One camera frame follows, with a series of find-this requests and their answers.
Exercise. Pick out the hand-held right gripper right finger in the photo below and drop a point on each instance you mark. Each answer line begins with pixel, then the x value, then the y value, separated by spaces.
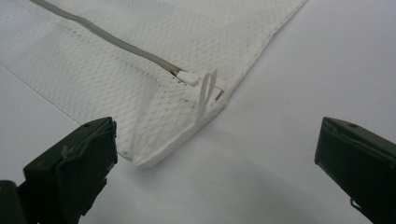
pixel 361 161

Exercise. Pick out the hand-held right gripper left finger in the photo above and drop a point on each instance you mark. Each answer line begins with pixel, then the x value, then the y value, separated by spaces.
pixel 71 165

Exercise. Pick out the white mesh zipper bag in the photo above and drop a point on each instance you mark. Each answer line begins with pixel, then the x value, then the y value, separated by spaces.
pixel 93 77

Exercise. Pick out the white zipper pull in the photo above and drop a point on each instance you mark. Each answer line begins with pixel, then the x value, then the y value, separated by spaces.
pixel 188 77

